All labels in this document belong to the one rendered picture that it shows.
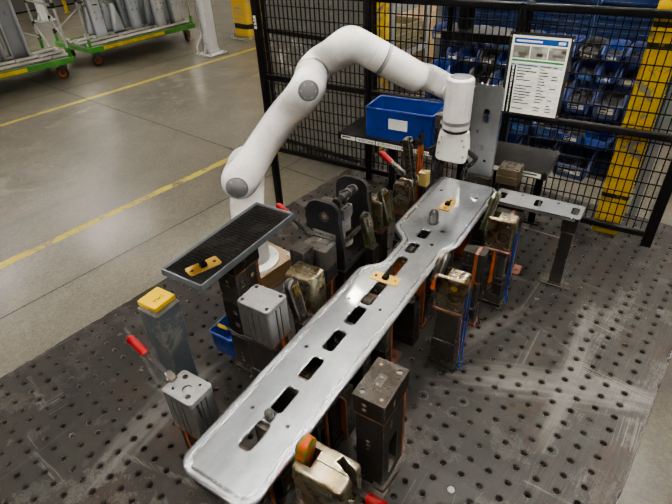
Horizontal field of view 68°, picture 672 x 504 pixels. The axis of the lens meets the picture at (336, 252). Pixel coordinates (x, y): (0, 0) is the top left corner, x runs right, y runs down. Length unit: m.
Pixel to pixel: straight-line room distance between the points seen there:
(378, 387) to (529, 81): 1.40
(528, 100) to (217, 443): 1.66
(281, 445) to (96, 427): 0.70
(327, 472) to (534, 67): 1.64
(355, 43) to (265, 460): 1.08
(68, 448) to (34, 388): 0.29
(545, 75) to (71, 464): 1.98
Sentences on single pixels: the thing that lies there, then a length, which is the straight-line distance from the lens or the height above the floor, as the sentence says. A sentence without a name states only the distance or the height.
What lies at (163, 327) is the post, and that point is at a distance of 1.21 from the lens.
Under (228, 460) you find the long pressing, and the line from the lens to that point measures 1.07.
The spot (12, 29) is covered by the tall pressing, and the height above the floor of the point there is 0.65.
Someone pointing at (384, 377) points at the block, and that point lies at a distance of 1.12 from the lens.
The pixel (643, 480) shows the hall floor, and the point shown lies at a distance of 2.43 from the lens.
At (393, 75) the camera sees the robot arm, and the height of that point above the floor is 1.46.
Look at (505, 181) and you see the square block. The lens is 1.94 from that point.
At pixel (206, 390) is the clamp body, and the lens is 1.11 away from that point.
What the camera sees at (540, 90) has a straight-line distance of 2.13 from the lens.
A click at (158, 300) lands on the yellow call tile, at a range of 1.20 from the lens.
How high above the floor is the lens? 1.89
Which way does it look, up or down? 35 degrees down
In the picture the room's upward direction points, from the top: 3 degrees counter-clockwise
